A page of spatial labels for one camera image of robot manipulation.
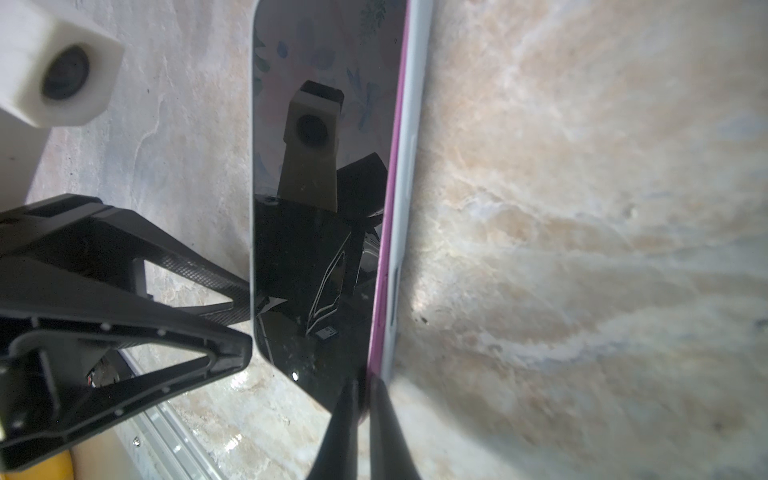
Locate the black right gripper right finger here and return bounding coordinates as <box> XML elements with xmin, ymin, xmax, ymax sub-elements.
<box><xmin>369</xmin><ymin>376</ymin><xmax>421</xmax><ymax>480</ymax></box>

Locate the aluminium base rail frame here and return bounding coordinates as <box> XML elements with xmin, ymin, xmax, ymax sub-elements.
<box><xmin>113</xmin><ymin>350</ymin><xmax>229</xmax><ymax>480</ymax></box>

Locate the pink edged phone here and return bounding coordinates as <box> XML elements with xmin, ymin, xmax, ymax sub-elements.
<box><xmin>251</xmin><ymin>1</ymin><xmax>410</xmax><ymax>409</ymax></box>

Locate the light blue phone case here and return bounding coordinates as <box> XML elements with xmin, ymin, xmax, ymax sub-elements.
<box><xmin>379</xmin><ymin>1</ymin><xmax>434</xmax><ymax>381</ymax></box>

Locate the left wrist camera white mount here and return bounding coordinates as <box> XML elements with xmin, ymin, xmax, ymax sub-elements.
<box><xmin>1</xmin><ymin>1</ymin><xmax>124</xmax><ymax>210</ymax></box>

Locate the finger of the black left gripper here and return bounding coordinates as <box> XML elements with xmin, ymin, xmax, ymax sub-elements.
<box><xmin>1</xmin><ymin>257</ymin><xmax>252</xmax><ymax>472</ymax></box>
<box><xmin>1</xmin><ymin>194</ymin><xmax>251</xmax><ymax>326</ymax></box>

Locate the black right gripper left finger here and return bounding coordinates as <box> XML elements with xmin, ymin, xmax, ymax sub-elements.
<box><xmin>306</xmin><ymin>378</ymin><xmax>360</xmax><ymax>480</ymax></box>

